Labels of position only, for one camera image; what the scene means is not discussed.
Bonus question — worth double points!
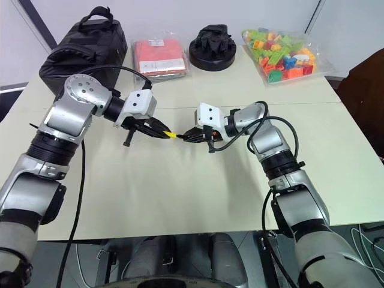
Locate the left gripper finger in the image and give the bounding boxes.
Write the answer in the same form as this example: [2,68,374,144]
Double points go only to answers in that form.
[140,125,169,139]
[148,118,169,133]

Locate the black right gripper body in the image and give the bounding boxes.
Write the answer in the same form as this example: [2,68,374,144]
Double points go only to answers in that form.
[196,125,225,145]

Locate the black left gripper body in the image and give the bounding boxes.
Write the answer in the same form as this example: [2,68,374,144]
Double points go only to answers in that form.
[121,116,152,148]

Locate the red cloth in plastic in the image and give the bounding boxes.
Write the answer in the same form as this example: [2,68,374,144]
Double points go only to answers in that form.
[131,29,193,84]

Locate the black round stand with glove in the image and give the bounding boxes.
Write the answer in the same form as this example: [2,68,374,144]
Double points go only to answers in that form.
[188,23,239,72]

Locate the black fabric bag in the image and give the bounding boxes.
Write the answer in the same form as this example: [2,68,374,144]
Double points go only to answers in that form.
[38,6,128,103]

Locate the bag of colourful building blocks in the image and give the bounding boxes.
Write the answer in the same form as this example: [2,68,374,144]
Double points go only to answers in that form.
[239,27,334,88]

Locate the dark grey rounded shape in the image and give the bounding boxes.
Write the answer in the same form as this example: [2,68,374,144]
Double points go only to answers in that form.
[123,235,178,283]

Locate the dark brown wooden furniture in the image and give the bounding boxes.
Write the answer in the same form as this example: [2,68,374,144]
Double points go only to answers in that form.
[337,49,384,157]

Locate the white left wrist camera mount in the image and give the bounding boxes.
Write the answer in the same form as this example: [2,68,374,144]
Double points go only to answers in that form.
[115,89,158,127]

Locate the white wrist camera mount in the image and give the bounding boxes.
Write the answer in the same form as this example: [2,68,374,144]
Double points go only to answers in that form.
[194,102,227,142]
[115,89,158,127]

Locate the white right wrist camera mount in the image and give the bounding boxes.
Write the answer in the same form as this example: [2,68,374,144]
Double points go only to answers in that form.
[194,102,227,142]

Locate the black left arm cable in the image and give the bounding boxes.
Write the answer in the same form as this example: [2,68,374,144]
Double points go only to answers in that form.
[59,65,153,288]

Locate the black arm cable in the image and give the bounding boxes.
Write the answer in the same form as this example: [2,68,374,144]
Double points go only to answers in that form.
[59,65,153,288]
[206,100,301,288]

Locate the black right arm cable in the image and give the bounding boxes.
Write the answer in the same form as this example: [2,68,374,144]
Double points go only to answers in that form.
[206,100,301,288]

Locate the metal table leg bracket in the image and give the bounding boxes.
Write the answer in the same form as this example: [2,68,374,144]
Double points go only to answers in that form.
[259,230,279,253]

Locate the white floor cables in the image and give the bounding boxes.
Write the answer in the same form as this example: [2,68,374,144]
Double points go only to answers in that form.
[349,224,384,288]

